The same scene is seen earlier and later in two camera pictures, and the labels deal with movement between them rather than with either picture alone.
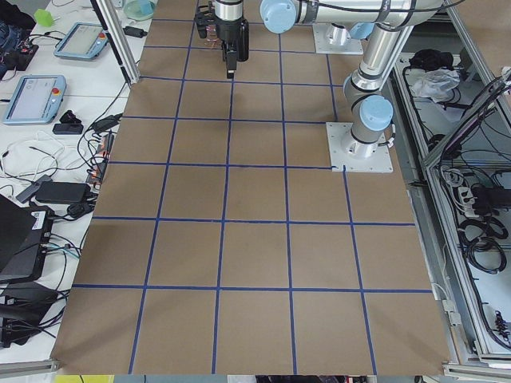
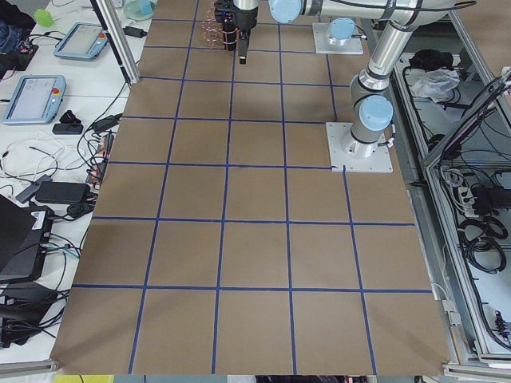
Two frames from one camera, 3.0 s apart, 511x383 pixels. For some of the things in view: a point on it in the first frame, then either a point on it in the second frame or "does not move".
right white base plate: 323,45 does not move
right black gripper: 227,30 -> 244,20
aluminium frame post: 119,42 does not move
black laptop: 25,230 does not move
